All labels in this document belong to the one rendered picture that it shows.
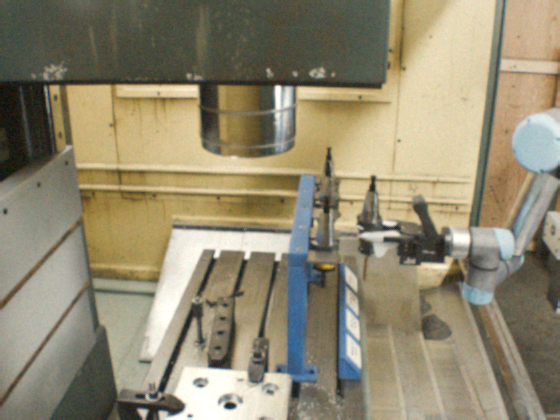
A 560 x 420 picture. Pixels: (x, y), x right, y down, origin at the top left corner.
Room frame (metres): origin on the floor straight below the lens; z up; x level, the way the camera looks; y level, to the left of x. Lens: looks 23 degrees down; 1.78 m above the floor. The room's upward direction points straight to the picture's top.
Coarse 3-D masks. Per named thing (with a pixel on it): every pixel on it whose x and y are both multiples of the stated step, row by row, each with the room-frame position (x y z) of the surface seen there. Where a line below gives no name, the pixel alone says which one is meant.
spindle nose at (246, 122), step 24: (216, 96) 0.83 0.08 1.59; (240, 96) 0.82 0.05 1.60; (264, 96) 0.82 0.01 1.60; (288, 96) 0.85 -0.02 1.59; (216, 120) 0.83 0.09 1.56; (240, 120) 0.82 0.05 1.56; (264, 120) 0.82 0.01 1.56; (288, 120) 0.85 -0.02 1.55; (216, 144) 0.83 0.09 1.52; (240, 144) 0.82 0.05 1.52; (264, 144) 0.82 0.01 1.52; (288, 144) 0.85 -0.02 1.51
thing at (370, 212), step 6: (366, 192) 1.22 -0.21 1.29; (372, 192) 1.21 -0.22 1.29; (366, 198) 1.21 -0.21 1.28; (372, 198) 1.20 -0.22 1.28; (366, 204) 1.21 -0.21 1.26; (372, 204) 1.20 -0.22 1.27; (378, 204) 1.21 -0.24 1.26; (366, 210) 1.20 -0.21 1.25; (372, 210) 1.20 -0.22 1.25; (378, 210) 1.21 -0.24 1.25; (360, 216) 1.22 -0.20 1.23; (366, 216) 1.20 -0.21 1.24; (372, 216) 1.20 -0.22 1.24; (378, 216) 1.21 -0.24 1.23
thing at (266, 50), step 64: (0, 0) 0.81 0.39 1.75; (64, 0) 0.80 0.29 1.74; (128, 0) 0.79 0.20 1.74; (192, 0) 0.78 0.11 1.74; (256, 0) 0.77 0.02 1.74; (320, 0) 0.76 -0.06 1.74; (384, 0) 0.76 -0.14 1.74; (0, 64) 0.81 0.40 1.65; (64, 64) 0.80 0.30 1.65; (128, 64) 0.79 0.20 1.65; (192, 64) 0.78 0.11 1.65; (256, 64) 0.77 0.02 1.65; (320, 64) 0.76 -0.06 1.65; (384, 64) 0.76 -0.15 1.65
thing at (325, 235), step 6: (330, 210) 1.11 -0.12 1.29; (324, 216) 1.09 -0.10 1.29; (330, 216) 1.09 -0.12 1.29; (318, 222) 1.10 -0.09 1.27; (324, 222) 1.09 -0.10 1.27; (330, 222) 1.09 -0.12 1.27; (318, 228) 1.09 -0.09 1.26; (324, 228) 1.09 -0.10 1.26; (330, 228) 1.09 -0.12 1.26; (318, 234) 1.09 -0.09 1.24; (324, 234) 1.08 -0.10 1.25; (330, 234) 1.09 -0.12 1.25; (318, 240) 1.09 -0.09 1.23; (324, 240) 1.08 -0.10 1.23; (330, 240) 1.08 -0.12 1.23
